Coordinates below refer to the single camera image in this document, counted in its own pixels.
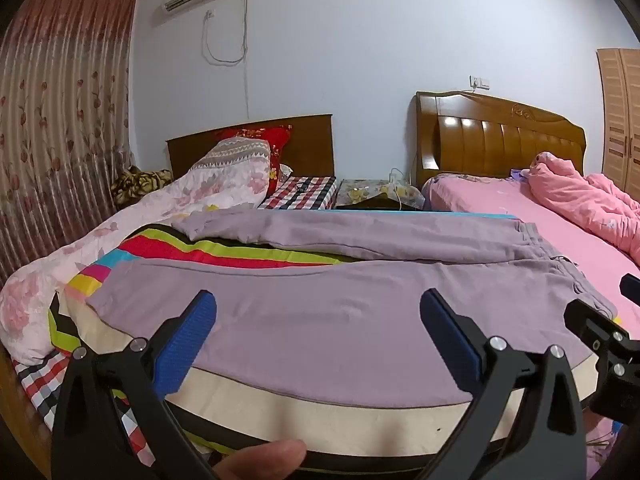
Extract air conditioner power cable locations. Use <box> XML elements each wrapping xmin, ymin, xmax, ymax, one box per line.
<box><xmin>201</xmin><ymin>10</ymin><xmax>249</xmax><ymax>66</ymax></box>

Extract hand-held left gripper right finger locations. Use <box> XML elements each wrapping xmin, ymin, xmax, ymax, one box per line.
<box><xmin>419</xmin><ymin>288</ymin><xmax>587</xmax><ymax>480</ymax></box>

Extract white charger cable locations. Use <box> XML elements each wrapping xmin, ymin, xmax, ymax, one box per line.
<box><xmin>387</xmin><ymin>167</ymin><xmax>407</xmax><ymax>207</ymax></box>

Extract dark wooden headboard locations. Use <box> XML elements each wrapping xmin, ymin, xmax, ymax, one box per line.
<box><xmin>166</xmin><ymin>113</ymin><xmax>335</xmax><ymax>181</ymax></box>

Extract red embroidered pillow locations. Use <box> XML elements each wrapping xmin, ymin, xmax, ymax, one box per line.
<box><xmin>216</xmin><ymin>126</ymin><xmax>294</xmax><ymax>196</ymax></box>

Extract pink floral quilt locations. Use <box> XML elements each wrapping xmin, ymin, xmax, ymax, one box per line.
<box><xmin>0</xmin><ymin>136</ymin><xmax>273</xmax><ymax>367</ymax></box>

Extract nightstand with floral cover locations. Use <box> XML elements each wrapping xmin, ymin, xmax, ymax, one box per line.
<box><xmin>334</xmin><ymin>178</ymin><xmax>426</xmax><ymax>211</ymax></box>

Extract lilac pants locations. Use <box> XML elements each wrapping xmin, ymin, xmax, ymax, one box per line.
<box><xmin>86</xmin><ymin>210</ymin><xmax>618</xmax><ymax>409</ymax></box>

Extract checked bed sheet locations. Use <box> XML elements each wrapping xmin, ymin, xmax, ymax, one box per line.
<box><xmin>12</xmin><ymin>175</ymin><xmax>338</xmax><ymax>467</ymax></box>

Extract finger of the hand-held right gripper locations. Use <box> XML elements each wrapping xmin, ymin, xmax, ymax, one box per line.
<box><xmin>564</xmin><ymin>299</ymin><xmax>632</xmax><ymax>358</ymax></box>
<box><xmin>620</xmin><ymin>274</ymin><xmax>640</xmax><ymax>307</ymax></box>

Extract white wall pipe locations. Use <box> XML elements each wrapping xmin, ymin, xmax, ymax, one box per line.
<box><xmin>244</xmin><ymin>0</ymin><xmax>251</xmax><ymax>119</ymax></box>

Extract brown floral blanket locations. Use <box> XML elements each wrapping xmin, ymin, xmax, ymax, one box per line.
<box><xmin>110</xmin><ymin>166</ymin><xmax>174</xmax><ymax>210</ymax></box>

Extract person's left hand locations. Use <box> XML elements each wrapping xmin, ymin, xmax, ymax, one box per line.
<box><xmin>214</xmin><ymin>439</ymin><xmax>307</xmax><ymax>480</ymax></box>

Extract light wooden wardrobe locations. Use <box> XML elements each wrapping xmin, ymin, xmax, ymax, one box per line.
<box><xmin>596</xmin><ymin>47</ymin><xmax>640</xmax><ymax>197</ymax></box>

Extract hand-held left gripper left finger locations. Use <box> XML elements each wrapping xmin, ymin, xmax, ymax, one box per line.
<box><xmin>50</xmin><ymin>289</ymin><xmax>218</xmax><ymax>480</ymax></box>

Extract striped floral curtain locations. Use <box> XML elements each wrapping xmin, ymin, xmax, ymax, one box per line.
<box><xmin>0</xmin><ymin>0</ymin><xmax>139</xmax><ymax>282</ymax></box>

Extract light wooden padded headboard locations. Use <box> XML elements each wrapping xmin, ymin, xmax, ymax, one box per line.
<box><xmin>415</xmin><ymin>91</ymin><xmax>587</xmax><ymax>189</ymax></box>

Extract wooden bed frame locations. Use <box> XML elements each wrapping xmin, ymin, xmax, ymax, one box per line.
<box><xmin>0</xmin><ymin>345</ymin><xmax>52</xmax><ymax>477</ymax></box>

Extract colourful striped blanket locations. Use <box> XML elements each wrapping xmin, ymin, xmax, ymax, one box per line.
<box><xmin>47</xmin><ymin>224</ymin><xmax>601</xmax><ymax>472</ymax></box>

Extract pink bed sheet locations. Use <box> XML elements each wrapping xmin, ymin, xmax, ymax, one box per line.
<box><xmin>422</xmin><ymin>174</ymin><xmax>640</xmax><ymax>342</ymax></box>

